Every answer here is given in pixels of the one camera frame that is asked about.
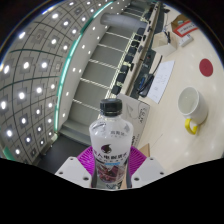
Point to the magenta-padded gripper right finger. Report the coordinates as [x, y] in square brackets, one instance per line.
[146, 170]

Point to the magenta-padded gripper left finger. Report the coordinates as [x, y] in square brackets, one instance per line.
[75, 168]

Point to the clear black-capped drink bottle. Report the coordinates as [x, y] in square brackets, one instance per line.
[110, 146]

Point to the large white cardboard box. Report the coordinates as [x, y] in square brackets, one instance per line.
[138, 116]

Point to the black bag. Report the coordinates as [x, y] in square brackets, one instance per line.
[146, 86]

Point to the group of ceiling lights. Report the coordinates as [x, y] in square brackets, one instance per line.
[21, 95]

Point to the row of black office chairs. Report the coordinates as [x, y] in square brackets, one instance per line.
[128, 60]

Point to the flat round red coaster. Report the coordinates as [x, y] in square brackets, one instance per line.
[206, 67]

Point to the long curved conference desk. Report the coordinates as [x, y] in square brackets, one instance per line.
[143, 50]

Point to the small open white box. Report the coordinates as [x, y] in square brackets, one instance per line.
[164, 46]

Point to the white remote control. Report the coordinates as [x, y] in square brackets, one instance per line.
[186, 40]

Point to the red-sided open cardboard box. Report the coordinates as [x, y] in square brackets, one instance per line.
[184, 28]

